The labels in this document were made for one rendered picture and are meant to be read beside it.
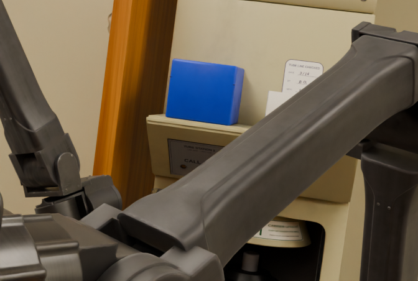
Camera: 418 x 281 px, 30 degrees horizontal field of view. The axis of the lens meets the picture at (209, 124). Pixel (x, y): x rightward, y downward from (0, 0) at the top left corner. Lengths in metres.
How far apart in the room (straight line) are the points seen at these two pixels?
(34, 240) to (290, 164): 0.22
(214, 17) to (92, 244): 0.87
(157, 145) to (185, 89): 0.10
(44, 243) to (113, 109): 0.81
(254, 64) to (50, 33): 0.67
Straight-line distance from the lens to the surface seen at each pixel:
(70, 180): 1.07
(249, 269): 1.37
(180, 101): 1.17
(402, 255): 0.80
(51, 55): 1.81
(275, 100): 1.18
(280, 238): 1.31
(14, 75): 1.04
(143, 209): 0.51
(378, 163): 0.76
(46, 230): 0.43
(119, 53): 1.22
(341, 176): 1.19
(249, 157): 0.55
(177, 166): 1.24
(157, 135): 1.20
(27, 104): 1.05
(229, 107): 1.16
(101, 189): 1.14
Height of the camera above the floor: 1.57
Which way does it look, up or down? 3 degrees down
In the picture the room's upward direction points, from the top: 7 degrees clockwise
